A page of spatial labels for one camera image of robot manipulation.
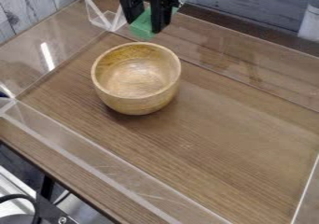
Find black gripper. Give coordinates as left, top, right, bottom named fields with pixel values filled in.
left=120, top=0, right=173, bottom=34

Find green rectangular block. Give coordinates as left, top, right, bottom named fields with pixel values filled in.
left=129, top=0, right=185, bottom=39

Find brown wooden bowl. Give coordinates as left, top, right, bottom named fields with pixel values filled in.
left=90, top=42, right=181, bottom=116

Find white cylindrical container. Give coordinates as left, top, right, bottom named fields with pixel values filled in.
left=297, top=2, right=319, bottom=42

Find black table leg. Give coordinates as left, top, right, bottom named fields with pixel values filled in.
left=36, top=175, right=56, bottom=217

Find clear acrylic corner bracket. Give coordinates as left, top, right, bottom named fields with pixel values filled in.
left=84, top=0, right=129, bottom=33

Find clear acrylic tray wall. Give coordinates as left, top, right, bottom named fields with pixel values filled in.
left=0, top=2, right=319, bottom=224

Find black cable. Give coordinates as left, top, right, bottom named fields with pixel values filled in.
left=0, top=193, right=41, bottom=224

